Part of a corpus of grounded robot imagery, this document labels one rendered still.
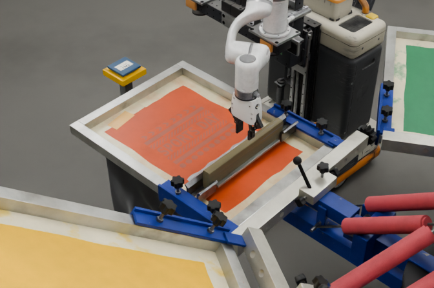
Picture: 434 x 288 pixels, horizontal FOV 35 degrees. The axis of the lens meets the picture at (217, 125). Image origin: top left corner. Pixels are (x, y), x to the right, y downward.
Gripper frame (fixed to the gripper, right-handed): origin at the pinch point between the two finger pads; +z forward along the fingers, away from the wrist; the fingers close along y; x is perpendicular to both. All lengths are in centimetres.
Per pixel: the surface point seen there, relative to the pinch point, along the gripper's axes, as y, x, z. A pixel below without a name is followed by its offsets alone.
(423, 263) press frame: -70, 2, 10
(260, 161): -2.3, -6.1, 16.3
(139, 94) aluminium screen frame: 56, -1, 14
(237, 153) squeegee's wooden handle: -1.3, 5.3, 5.9
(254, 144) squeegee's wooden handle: -1.5, -3.0, 7.1
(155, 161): 24.6, 18.9, 16.3
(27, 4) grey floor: 309, -107, 113
